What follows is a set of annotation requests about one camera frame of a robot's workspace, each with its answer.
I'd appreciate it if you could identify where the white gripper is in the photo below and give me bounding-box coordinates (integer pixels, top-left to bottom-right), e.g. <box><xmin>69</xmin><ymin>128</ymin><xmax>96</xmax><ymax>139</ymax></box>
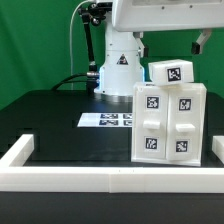
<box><xmin>112</xmin><ymin>0</ymin><xmax>224</xmax><ymax>58</ymax></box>

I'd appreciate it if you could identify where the white cabinet top block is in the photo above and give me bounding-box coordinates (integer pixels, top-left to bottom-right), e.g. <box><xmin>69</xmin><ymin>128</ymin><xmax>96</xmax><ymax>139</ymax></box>
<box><xmin>148</xmin><ymin>59</ymin><xmax>194</xmax><ymax>86</ymax></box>

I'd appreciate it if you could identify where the white door panel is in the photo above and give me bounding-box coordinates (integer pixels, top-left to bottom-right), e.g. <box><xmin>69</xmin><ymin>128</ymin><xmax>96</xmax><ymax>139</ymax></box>
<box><xmin>166</xmin><ymin>88</ymin><xmax>203</xmax><ymax>161</ymax></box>
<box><xmin>132</xmin><ymin>85</ymin><xmax>168</xmax><ymax>161</ymax></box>

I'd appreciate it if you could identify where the white cabinet body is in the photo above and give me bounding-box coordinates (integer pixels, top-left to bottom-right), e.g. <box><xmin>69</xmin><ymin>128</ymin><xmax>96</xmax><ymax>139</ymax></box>
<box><xmin>131</xmin><ymin>83</ymin><xmax>207</xmax><ymax>166</ymax></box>

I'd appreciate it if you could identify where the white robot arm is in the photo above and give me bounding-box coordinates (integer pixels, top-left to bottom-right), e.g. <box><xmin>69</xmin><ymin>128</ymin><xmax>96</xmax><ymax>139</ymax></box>
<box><xmin>93</xmin><ymin>0</ymin><xmax>224</xmax><ymax>101</ymax></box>

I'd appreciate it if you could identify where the white marker base sheet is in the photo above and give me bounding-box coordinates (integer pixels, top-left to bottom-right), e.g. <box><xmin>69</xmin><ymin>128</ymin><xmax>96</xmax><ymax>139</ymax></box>
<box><xmin>78</xmin><ymin>113</ymin><xmax>132</xmax><ymax>128</ymax></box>

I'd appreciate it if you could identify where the white cable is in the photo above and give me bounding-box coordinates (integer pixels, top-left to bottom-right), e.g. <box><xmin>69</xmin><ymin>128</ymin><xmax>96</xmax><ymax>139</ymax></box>
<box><xmin>69</xmin><ymin>0</ymin><xmax>93</xmax><ymax>91</ymax></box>

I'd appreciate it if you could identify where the black cable bundle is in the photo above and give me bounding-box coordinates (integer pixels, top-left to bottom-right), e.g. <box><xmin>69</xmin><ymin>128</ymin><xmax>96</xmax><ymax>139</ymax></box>
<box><xmin>51</xmin><ymin>71</ymin><xmax>100</xmax><ymax>92</ymax></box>

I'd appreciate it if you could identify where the white U-shaped frame wall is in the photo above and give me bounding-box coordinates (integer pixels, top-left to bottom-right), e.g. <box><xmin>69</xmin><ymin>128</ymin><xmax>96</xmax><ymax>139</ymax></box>
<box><xmin>0</xmin><ymin>134</ymin><xmax>224</xmax><ymax>193</ymax></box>

